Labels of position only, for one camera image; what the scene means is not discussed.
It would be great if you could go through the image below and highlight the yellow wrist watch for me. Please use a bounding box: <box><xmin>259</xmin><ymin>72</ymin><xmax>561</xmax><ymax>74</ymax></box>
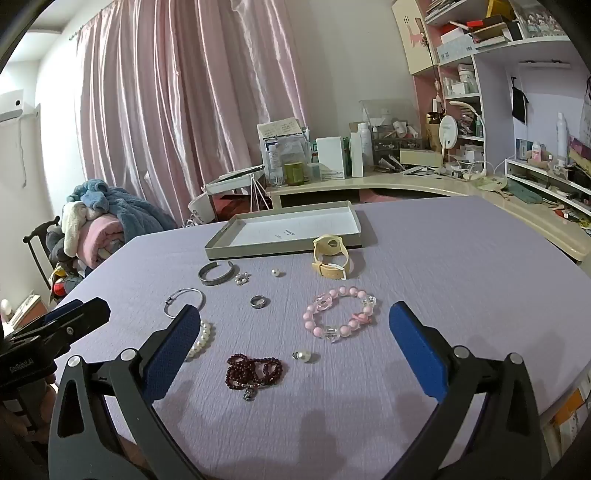
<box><xmin>312</xmin><ymin>234</ymin><xmax>354</xmax><ymax>280</ymax></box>

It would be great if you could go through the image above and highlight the round white mirror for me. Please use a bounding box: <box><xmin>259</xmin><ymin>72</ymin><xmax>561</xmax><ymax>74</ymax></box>
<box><xmin>438</xmin><ymin>115</ymin><xmax>459</xmax><ymax>166</ymax></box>

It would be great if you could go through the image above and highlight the pink curtain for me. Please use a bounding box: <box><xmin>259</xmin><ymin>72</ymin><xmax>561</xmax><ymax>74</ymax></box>
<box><xmin>76</xmin><ymin>0</ymin><xmax>315</xmax><ymax>222</ymax></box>

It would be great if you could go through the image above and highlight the clear acrylic organizer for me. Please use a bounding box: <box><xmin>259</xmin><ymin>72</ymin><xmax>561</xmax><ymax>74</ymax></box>
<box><xmin>359</xmin><ymin>99</ymin><xmax>423</xmax><ymax>162</ymax></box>

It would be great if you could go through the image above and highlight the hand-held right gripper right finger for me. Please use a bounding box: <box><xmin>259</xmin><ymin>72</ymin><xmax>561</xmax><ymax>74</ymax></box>
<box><xmin>381</xmin><ymin>301</ymin><xmax>552</xmax><ymax>480</ymax></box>

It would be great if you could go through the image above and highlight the shallow grey cardboard tray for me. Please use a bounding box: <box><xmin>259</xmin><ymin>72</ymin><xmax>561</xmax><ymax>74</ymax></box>
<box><xmin>205</xmin><ymin>202</ymin><xmax>362</xmax><ymax>260</ymax></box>

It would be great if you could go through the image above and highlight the cream cabinet with pink print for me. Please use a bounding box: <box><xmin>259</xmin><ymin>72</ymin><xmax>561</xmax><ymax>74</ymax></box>
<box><xmin>392</xmin><ymin>0</ymin><xmax>439</xmax><ymax>75</ymax></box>

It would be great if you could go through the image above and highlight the cream blanket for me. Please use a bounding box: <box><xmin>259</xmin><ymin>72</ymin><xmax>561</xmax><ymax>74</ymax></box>
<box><xmin>62</xmin><ymin>203</ymin><xmax>90</xmax><ymax>257</ymax></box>

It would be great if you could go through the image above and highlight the tall white box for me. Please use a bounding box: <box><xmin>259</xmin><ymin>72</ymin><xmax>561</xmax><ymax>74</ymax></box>
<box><xmin>349</xmin><ymin>122</ymin><xmax>374</xmax><ymax>178</ymax></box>

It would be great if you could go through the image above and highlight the black wooden chair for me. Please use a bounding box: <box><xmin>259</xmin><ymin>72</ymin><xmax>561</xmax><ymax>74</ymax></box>
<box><xmin>23</xmin><ymin>216</ymin><xmax>63</xmax><ymax>291</ymax></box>

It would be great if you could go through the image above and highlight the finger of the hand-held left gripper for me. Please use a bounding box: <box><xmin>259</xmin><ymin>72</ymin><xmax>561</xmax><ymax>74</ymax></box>
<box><xmin>28</xmin><ymin>298</ymin><xmax>112</xmax><ymax>356</ymax></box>

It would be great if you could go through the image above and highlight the thin silver bangle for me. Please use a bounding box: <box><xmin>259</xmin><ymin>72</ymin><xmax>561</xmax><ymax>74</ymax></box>
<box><xmin>165</xmin><ymin>288</ymin><xmax>206</xmax><ymax>319</ymax></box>

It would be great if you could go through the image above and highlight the white spray bottle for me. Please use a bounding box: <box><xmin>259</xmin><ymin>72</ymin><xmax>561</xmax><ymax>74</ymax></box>
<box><xmin>555</xmin><ymin>112</ymin><xmax>568</xmax><ymax>167</ymax></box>

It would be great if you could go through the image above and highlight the white pearl bracelet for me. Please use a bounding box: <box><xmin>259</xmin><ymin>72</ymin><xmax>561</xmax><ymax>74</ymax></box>
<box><xmin>185</xmin><ymin>320</ymin><xmax>214</xmax><ymax>362</ymax></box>

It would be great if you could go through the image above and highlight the dark red bead bracelet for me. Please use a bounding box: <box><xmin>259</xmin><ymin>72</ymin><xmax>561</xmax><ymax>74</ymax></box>
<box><xmin>225</xmin><ymin>353</ymin><xmax>283</xmax><ymax>401</ymax></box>

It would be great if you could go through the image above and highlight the pink bead bracelet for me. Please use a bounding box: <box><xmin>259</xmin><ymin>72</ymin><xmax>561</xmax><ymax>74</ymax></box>
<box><xmin>302</xmin><ymin>286</ymin><xmax>377</xmax><ymax>343</ymax></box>

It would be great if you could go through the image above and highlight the beige curved desk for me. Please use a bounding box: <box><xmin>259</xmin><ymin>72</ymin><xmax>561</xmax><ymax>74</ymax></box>
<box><xmin>265</xmin><ymin>168</ymin><xmax>591</xmax><ymax>264</ymax></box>

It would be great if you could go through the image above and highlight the white bookshelf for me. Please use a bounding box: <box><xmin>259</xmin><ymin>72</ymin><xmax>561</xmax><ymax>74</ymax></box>
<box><xmin>422</xmin><ymin>0</ymin><xmax>591</xmax><ymax>185</ymax></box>

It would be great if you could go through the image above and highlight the wide silver cuff bangle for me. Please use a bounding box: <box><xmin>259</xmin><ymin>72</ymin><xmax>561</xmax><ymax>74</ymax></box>
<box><xmin>199</xmin><ymin>261</ymin><xmax>235</xmax><ymax>287</ymax></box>

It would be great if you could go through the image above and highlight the blue fluffy blanket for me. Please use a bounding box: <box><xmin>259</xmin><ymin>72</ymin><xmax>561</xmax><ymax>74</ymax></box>
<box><xmin>67</xmin><ymin>179</ymin><xmax>178</xmax><ymax>241</ymax></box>

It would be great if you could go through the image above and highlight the white desktop riser shelf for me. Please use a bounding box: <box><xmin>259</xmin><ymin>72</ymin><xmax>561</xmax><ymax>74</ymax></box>
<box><xmin>505</xmin><ymin>158</ymin><xmax>591</xmax><ymax>220</ymax></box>

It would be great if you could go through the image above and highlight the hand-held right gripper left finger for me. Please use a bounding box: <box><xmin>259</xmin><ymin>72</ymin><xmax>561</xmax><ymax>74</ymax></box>
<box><xmin>48</xmin><ymin>304</ymin><xmax>218</xmax><ymax>480</ymax></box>

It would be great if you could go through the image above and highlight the black hanging pouch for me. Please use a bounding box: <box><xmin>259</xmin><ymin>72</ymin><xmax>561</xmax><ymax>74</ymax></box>
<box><xmin>512</xmin><ymin>76</ymin><xmax>528</xmax><ymax>124</ymax></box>

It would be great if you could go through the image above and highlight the white air conditioner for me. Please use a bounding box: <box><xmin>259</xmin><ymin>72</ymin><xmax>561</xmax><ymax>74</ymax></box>
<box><xmin>0</xmin><ymin>90</ymin><xmax>40</xmax><ymax>121</ymax></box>

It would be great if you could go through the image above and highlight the pink blanket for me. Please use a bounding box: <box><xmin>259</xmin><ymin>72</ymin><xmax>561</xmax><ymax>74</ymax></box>
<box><xmin>83</xmin><ymin>217</ymin><xmax>127</xmax><ymax>268</ymax></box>

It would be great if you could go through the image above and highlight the white square box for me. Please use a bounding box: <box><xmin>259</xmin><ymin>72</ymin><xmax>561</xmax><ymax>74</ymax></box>
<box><xmin>316</xmin><ymin>137</ymin><xmax>347</xmax><ymax>181</ymax></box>

